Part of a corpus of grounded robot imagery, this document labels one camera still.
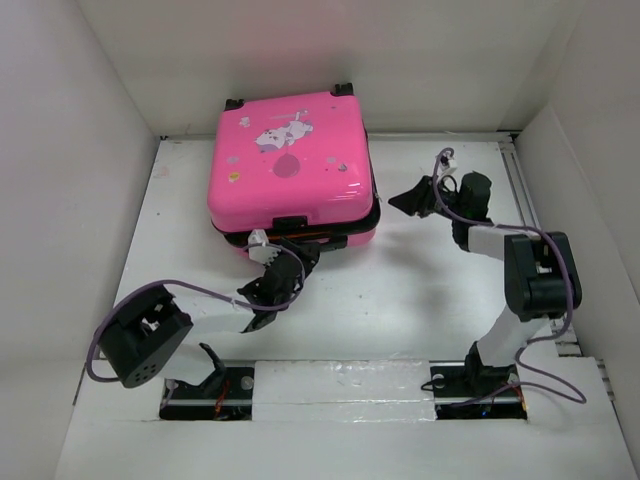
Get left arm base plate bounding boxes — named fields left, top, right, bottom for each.
left=159, top=364, right=255, bottom=422

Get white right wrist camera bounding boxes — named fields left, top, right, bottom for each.
left=438, top=149, right=458, bottom=175

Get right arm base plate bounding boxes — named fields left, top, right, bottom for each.
left=421, top=361, right=527, bottom=421

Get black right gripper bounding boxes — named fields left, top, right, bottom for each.
left=387, top=174, right=465, bottom=221

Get pink suitcase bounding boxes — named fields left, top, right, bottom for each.
left=207, top=83, right=381, bottom=249

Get orange cloth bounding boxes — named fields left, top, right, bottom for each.
left=267, top=231, right=335, bottom=240

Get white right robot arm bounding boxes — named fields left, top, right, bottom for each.
left=389, top=172, right=582, bottom=402

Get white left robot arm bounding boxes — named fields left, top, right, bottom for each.
left=85, top=230, right=328, bottom=389

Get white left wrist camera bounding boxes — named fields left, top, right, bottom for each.
left=247, top=229, right=279, bottom=266

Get aluminium rail right edge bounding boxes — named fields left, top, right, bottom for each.
left=499, top=132, right=616, bottom=401

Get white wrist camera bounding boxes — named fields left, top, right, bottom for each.
left=247, top=229, right=279, bottom=266
left=438, top=149, right=458, bottom=175

